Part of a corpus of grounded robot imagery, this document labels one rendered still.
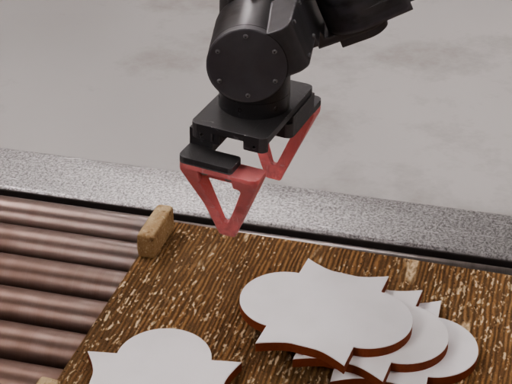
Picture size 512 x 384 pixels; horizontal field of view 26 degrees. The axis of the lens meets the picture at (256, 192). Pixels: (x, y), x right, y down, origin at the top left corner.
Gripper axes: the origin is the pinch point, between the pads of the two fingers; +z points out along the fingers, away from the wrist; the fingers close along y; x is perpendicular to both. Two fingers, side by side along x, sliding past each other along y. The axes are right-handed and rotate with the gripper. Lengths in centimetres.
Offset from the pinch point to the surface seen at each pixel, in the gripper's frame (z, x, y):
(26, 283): 15.0, 22.6, -2.4
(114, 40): 112, 150, 227
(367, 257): 11.4, -7.5, 11.2
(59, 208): 14.0, 25.9, 8.9
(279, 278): 8.4, -2.5, 0.9
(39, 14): 114, 186, 236
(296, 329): 8.2, -6.6, -5.2
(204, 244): 11.8, 7.9, 7.0
